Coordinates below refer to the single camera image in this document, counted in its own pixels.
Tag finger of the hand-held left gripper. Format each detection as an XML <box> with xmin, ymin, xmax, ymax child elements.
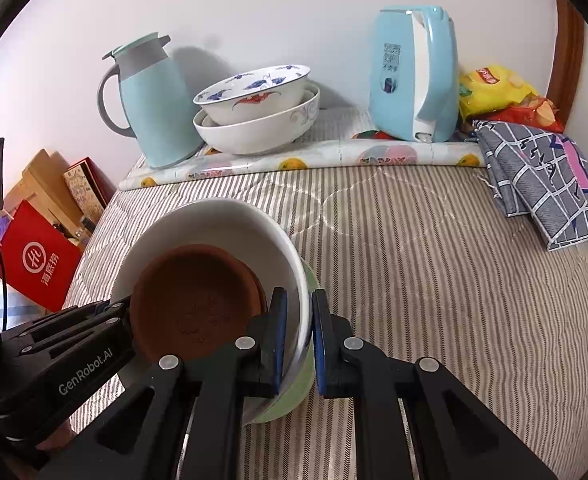
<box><xmin>20</xmin><ymin>317</ymin><xmax>136</xmax><ymax>362</ymax></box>
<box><xmin>1</xmin><ymin>296</ymin><xmax>134</xmax><ymax>347</ymax></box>

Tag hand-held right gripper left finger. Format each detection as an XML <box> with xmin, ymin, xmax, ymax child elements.
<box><xmin>39</xmin><ymin>287</ymin><xmax>289</xmax><ymax>480</ymax></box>

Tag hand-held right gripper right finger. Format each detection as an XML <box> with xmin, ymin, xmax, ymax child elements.
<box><xmin>311</xmin><ymin>288</ymin><xmax>557</xmax><ymax>480</ymax></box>

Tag green plate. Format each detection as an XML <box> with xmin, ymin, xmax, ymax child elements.
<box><xmin>254</xmin><ymin>259</ymin><xmax>321</xmax><ymax>423</ymax></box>

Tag brown round plate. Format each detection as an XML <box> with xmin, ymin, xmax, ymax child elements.
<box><xmin>129</xmin><ymin>244</ymin><xmax>269</xmax><ymax>363</ymax></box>

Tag plain white bowl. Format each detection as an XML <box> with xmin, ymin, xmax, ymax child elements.
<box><xmin>110</xmin><ymin>198</ymin><xmax>311</xmax><ymax>426</ymax></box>

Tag red paper bag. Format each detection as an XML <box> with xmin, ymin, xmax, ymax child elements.
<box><xmin>0</xmin><ymin>200</ymin><xmax>82</xmax><ymax>313</ymax></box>

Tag striped quilted mattress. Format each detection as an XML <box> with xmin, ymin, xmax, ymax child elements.
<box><xmin>61</xmin><ymin>165</ymin><xmax>588</xmax><ymax>480</ymax></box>

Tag red patterned gift box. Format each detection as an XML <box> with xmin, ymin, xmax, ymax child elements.
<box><xmin>63</xmin><ymin>156</ymin><xmax>117</xmax><ymax>226</ymax></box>

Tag brown cardboard box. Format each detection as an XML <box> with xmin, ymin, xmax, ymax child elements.
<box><xmin>4</xmin><ymin>149</ymin><xmax>82</xmax><ymax>241</ymax></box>

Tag fruit print tablecloth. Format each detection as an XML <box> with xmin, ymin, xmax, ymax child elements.
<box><xmin>118</xmin><ymin>107</ymin><xmax>487</xmax><ymax>192</ymax></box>

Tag white bowl with grey swirls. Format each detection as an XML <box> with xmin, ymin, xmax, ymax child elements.
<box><xmin>193</xmin><ymin>82</ymin><xmax>321</xmax><ymax>156</ymax></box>

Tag light blue thermos jug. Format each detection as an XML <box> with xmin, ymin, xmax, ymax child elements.
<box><xmin>98</xmin><ymin>32</ymin><xmax>206</xmax><ymax>170</ymax></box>

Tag white bowl with floral rim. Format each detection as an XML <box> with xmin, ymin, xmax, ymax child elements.
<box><xmin>193</xmin><ymin>64</ymin><xmax>311</xmax><ymax>126</ymax></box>

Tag light blue electric kettle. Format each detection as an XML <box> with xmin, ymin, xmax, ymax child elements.
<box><xmin>369</xmin><ymin>5</ymin><xmax>461</xmax><ymax>143</ymax></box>

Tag grey checkered cloth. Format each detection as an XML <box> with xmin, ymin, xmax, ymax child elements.
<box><xmin>471</xmin><ymin>120</ymin><xmax>588</xmax><ymax>252</ymax></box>

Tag yellow chip bag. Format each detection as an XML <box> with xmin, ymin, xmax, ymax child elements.
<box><xmin>458</xmin><ymin>64</ymin><xmax>540</xmax><ymax>121</ymax></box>

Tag red chip bag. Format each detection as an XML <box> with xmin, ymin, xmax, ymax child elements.
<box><xmin>484</xmin><ymin>97</ymin><xmax>565</xmax><ymax>135</ymax></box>

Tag brown wooden post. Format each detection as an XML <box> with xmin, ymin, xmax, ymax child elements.
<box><xmin>546</xmin><ymin>0</ymin><xmax>587</xmax><ymax>133</ymax></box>

